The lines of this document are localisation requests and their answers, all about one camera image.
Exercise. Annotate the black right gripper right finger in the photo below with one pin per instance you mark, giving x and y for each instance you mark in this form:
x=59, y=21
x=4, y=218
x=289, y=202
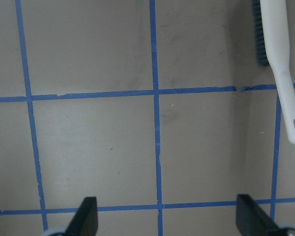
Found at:
x=251, y=220

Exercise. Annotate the beige hand brush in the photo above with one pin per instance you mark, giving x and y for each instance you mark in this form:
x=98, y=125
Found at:
x=272, y=44

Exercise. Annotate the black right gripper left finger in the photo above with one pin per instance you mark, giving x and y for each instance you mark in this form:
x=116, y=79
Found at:
x=85, y=220

